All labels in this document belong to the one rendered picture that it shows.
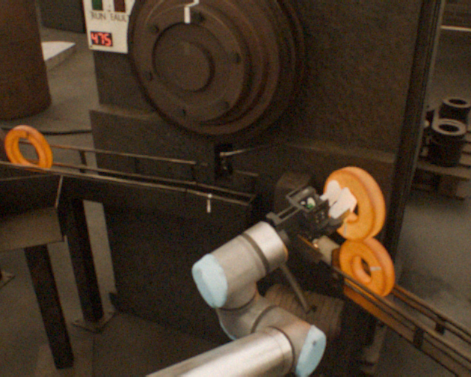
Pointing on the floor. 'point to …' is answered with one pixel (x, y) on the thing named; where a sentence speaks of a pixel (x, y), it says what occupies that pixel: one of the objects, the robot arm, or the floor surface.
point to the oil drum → (13, 61)
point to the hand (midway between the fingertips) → (353, 196)
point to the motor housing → (332, 326)
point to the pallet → (446, 148)
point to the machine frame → (272, 158)
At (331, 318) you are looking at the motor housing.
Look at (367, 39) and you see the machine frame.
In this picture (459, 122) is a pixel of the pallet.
